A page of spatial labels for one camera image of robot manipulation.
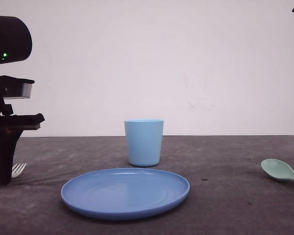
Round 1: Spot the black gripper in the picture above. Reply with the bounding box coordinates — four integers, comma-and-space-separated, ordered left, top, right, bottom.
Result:
0, 75, 45, 185

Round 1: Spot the white plastic fork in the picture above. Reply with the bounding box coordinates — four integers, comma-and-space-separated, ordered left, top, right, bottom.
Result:
11, 163, 26, 179

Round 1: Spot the mint green plastic spoon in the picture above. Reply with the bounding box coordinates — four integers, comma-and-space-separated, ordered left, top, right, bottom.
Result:
260, 159, 294, 181

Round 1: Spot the blue round plastic plate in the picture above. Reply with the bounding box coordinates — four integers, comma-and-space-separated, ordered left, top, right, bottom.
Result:
61, 168, 190, 221

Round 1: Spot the light blue plastic cup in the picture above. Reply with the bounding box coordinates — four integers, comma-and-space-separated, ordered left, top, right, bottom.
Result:
124, 119, 164, 167

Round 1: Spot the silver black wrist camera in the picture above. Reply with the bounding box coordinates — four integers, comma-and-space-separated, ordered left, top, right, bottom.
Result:
3, 77, 35, 99

